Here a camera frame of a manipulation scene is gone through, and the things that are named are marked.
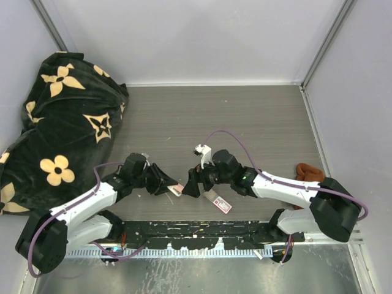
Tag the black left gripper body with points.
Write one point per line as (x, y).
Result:
(151, 179)

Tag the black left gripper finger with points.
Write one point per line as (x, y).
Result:
(161, 178)
(158, 190)

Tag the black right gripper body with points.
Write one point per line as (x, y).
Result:
(210, 175)

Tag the red white staple box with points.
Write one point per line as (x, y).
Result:
(217, 201)

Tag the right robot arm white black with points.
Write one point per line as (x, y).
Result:
(324, 207)

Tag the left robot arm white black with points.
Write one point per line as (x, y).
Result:
(50, 234)

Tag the brown cloth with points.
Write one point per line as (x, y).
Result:
(306, 172)

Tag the black floral blanket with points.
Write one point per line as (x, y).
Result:
(70, 120)

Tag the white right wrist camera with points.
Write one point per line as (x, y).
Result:
(204, 152)

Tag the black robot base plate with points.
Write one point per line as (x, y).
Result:
(235, 234)

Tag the white slotted cable duct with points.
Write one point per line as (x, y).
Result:
(217, 252)

